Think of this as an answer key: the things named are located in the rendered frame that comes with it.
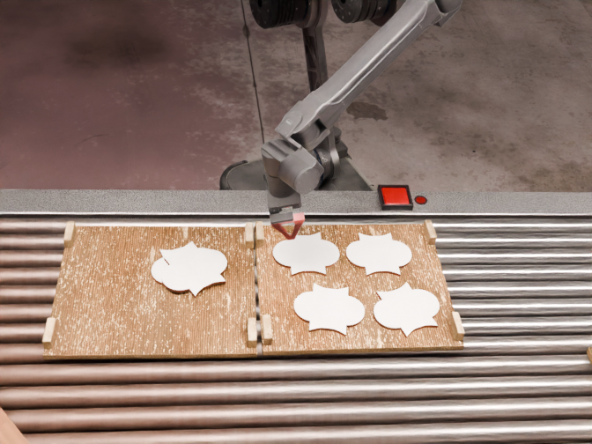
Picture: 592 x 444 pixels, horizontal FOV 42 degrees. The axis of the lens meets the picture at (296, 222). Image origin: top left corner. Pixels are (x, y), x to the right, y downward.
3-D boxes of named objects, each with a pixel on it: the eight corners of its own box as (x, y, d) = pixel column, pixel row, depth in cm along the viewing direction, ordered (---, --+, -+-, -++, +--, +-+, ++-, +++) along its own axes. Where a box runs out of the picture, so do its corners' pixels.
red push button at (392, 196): (381, 191, 192) (381, 187, 191) (404, 191, 193) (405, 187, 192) (384, 208, 188) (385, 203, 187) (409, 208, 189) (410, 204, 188)
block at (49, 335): (48, 325, 154) (46, 316, 152) (58, 325, 154) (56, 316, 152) (43, 350, 149) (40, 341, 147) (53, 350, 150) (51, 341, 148)
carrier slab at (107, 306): (70, 230, 174) (68, 225, 173) (252, 231, 178) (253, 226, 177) (43, 359, 150) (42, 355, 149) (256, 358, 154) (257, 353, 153)
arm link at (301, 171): (313, 130, 156) (293, 107, 149) (350, 156, 149) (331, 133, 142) (273, 175, 156) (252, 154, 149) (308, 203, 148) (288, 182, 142)
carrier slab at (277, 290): (254, 230, 179) (254, 225, 178) (427, 228, 183) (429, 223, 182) (262, 356, 154) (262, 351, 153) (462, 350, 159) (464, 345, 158)
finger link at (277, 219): (305, 219, 163) (299, 187, 157) (308, 244, 158) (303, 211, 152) (273, 225, 164) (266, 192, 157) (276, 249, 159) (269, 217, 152)
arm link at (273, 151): (277, 130, 151) (254, 144, 149) (299, 146, 147) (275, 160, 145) (282, 158, 156) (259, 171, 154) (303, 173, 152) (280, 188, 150)
